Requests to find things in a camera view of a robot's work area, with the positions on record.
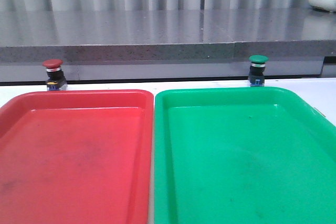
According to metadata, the green mushroom push button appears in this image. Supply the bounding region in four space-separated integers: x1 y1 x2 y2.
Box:
248 55 269 87

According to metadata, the red mushroom push button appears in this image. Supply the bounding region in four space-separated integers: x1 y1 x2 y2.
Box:
43 59 68 91

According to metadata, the green plastic tray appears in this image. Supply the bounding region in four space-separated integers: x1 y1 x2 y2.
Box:
154 87 335 223

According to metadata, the red plastic tray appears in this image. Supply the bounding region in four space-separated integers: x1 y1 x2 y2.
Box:
1 90 153 223

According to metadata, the grey stone ledge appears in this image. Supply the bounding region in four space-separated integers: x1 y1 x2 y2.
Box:
1 8 335 63

